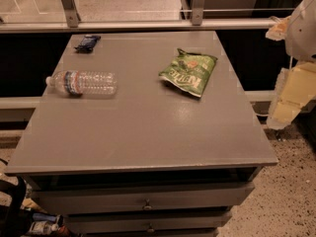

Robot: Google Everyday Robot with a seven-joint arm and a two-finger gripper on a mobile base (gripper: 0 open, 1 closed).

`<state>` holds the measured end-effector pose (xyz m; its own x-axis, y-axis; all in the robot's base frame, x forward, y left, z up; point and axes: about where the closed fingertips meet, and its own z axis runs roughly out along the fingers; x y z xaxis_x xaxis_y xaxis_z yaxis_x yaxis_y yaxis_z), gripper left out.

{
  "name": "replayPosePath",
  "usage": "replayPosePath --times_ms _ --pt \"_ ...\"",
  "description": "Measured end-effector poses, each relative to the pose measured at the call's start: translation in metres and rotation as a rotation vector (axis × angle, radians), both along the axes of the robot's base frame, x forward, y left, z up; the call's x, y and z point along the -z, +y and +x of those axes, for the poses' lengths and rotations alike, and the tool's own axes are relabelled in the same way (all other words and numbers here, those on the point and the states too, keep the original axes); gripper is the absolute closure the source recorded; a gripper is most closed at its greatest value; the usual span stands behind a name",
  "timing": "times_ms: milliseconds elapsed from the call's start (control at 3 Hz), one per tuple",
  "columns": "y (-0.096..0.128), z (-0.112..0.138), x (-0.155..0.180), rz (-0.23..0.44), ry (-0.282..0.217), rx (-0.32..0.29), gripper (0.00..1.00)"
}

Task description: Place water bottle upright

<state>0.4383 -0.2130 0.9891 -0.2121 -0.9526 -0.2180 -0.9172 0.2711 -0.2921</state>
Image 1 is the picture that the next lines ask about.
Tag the upper grey drawer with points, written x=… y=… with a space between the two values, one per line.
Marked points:
x=143 y=198

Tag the dark blue snack wrapper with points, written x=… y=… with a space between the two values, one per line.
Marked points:
x=87 y=43

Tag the green chip bag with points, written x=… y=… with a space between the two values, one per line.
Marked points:
x=189 y=71

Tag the grey drawer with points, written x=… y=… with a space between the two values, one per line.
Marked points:
x=147 y=222
x=143 y=198

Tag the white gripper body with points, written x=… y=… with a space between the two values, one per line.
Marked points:
x=303 y=34

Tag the metal railing frame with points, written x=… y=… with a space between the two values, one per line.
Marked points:
x=79 y=16

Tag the small bottle on floor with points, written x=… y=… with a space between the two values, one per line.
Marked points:
x=42 y=228

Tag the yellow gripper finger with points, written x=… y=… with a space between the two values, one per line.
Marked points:
x=295 y=88
x=278 y=31

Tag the black bag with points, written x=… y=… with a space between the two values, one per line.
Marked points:
x=14 y=221

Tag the lower grey drawer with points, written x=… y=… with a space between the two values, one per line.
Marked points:
x=147 y=222

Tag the clear plastic water bottle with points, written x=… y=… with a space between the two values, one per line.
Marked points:
x=79 y=83

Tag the grey drawer cabinet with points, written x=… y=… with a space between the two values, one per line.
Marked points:
x=150 y=133

